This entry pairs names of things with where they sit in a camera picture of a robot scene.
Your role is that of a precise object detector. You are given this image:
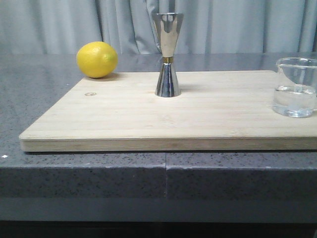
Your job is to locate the wooden cutting board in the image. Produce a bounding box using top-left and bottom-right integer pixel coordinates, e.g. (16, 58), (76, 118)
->
(19, 70), (317, 152)

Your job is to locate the clear glass measuring beaker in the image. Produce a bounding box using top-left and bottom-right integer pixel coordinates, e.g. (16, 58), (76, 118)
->
(272, 57), (317, 118)

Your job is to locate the steel double jigger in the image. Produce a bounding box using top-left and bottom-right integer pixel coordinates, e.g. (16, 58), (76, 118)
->
(153, 12), (184, 98)

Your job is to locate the yellow lemon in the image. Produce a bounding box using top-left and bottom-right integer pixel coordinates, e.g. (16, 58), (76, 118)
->
(76, 41), (118, 78)

